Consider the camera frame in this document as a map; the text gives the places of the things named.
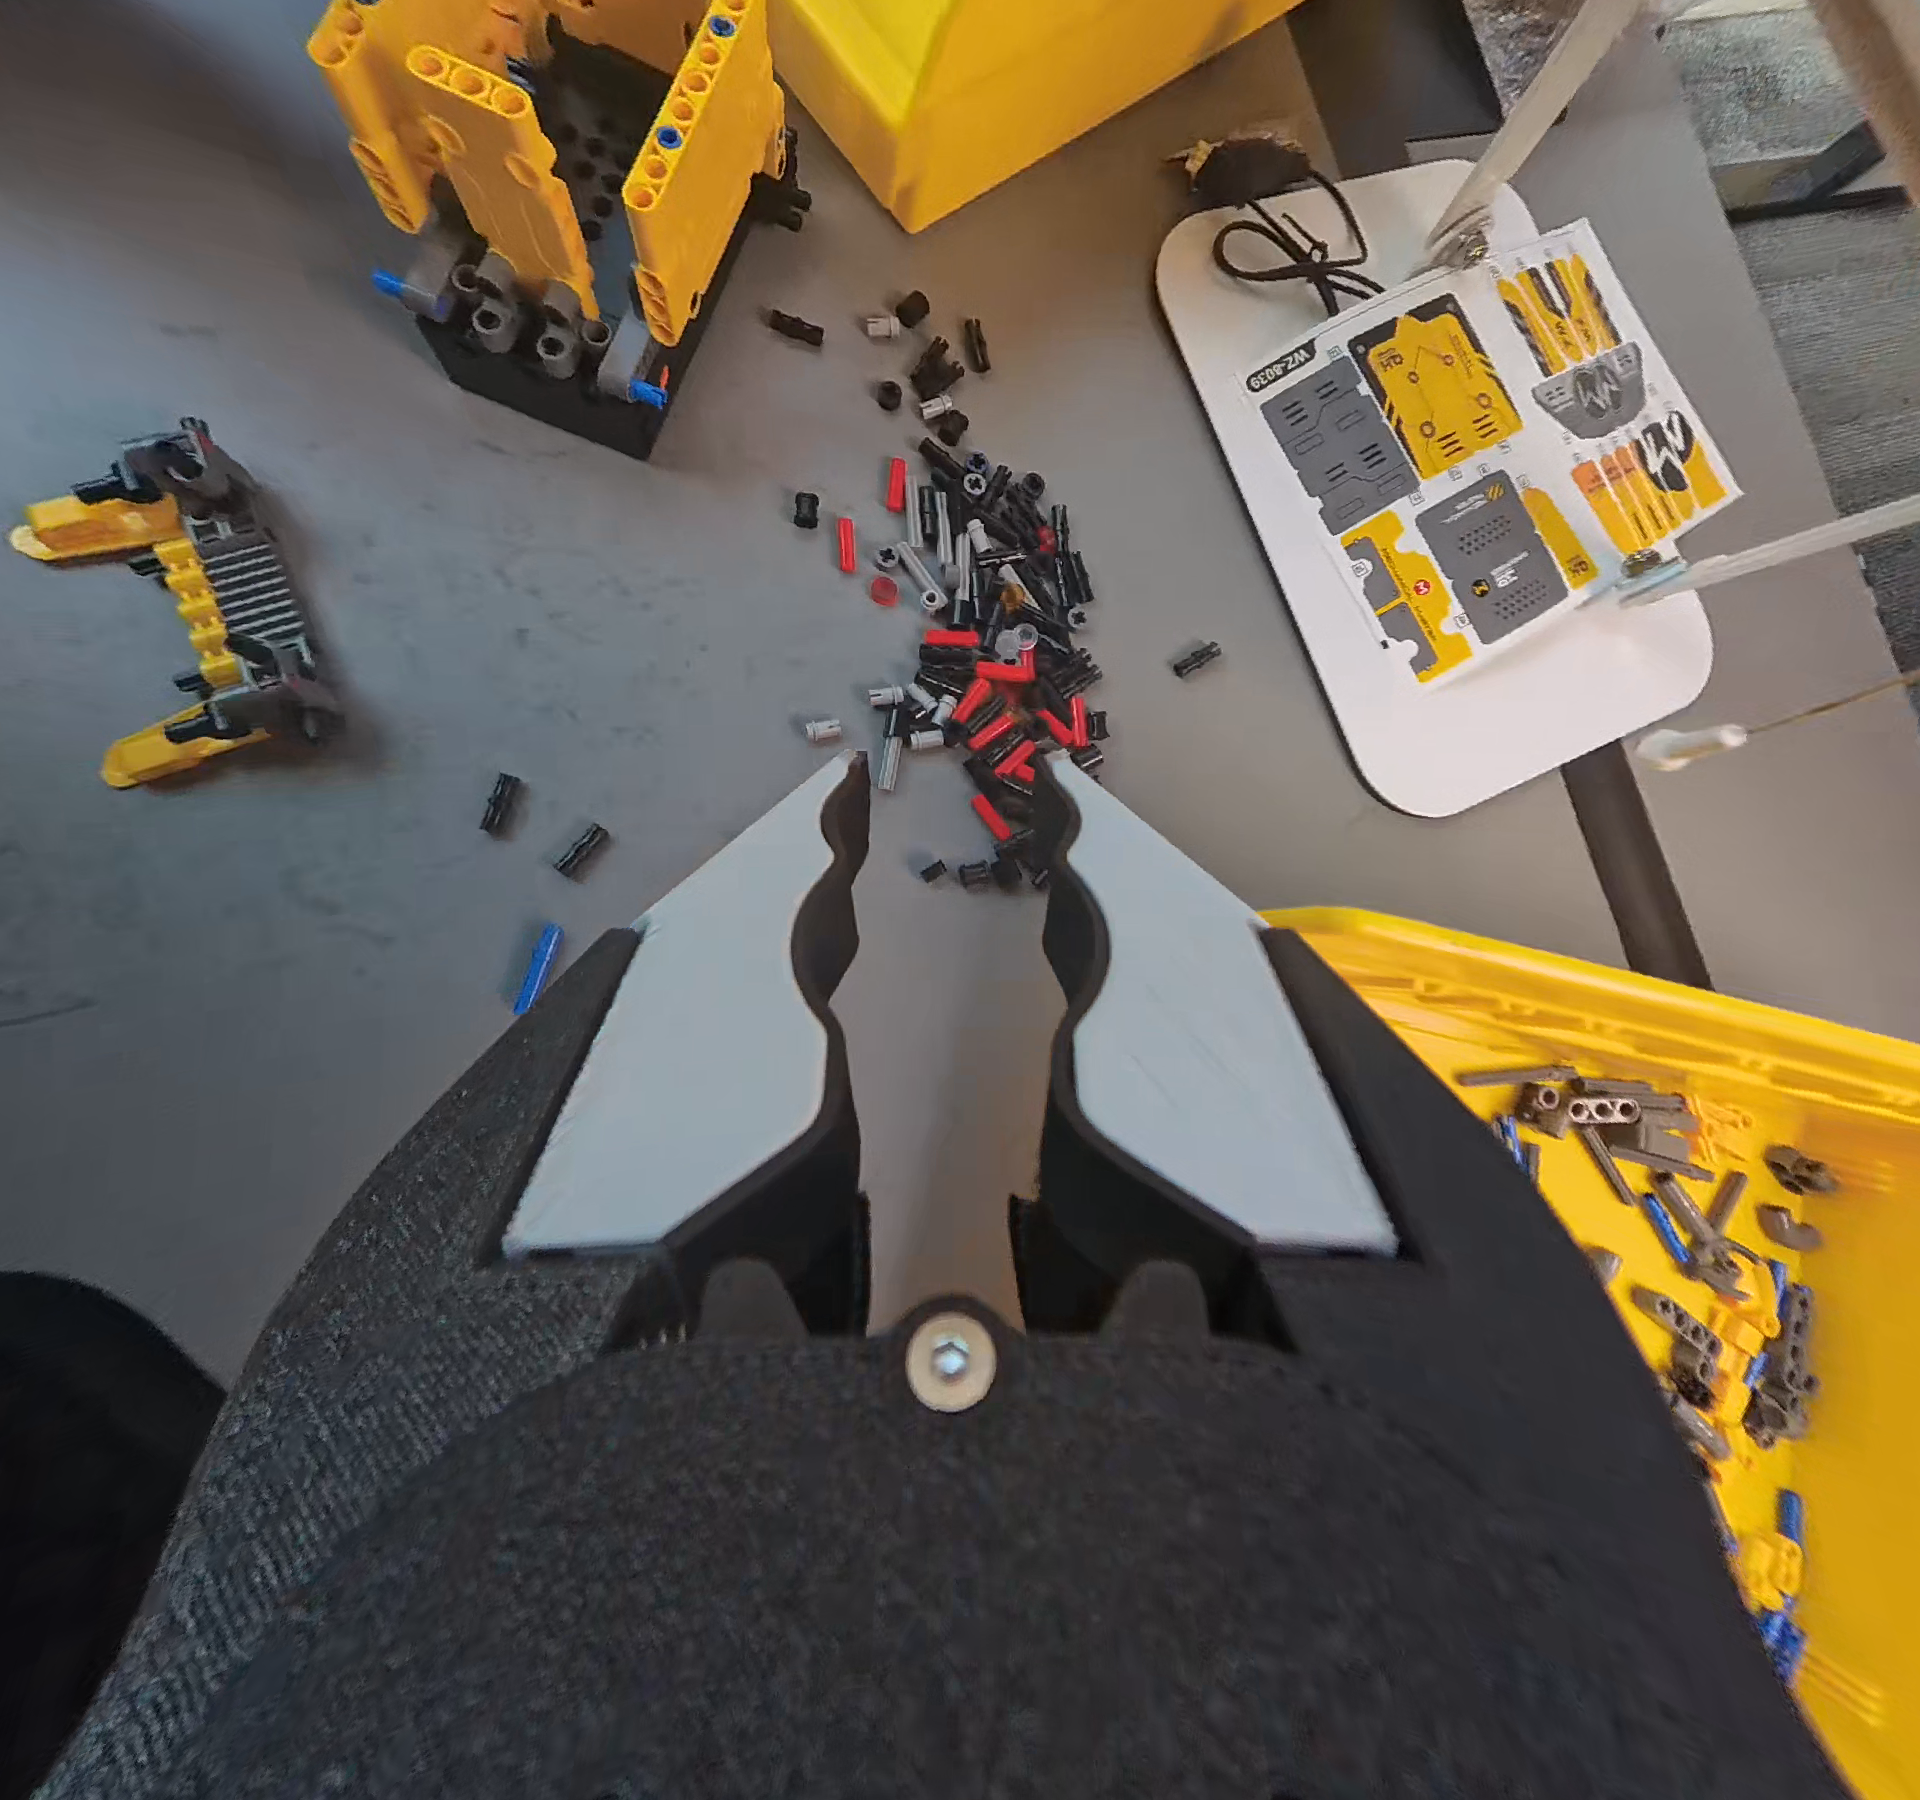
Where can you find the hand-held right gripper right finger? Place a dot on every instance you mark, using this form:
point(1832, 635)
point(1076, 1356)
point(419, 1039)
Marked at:
point(1214, 1081)

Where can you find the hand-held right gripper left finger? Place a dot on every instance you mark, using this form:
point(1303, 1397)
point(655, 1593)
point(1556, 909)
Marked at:
point(675, 1081)

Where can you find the blue lego pin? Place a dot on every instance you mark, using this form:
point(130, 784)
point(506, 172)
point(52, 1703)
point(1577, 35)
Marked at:
point(538, 967)

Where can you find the yellow black lego robot model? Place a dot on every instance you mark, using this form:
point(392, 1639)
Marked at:
point(495, 105)

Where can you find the blue grey lego parts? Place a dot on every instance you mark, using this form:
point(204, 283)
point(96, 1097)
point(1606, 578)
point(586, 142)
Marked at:
point(1635, 1125)

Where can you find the pile of small lego pins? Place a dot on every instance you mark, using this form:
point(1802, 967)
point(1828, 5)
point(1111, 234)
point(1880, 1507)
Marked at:
point(1005, 690)

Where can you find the yellow lego blade with connector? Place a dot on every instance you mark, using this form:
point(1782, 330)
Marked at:
point(91, 525)

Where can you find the grey grille yellow lego assembly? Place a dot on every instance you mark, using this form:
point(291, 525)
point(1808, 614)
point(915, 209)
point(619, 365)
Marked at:
point(248, 586)

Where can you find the yellow plastic bin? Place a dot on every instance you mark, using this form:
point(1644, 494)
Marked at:
point(1883, 1306)
point(1050, 30)

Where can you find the white book stand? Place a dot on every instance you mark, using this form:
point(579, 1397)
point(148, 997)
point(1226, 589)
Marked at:
point(1574, 720)

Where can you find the sticker sheet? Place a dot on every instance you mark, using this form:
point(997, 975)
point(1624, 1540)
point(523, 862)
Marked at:
point(1442, 391)

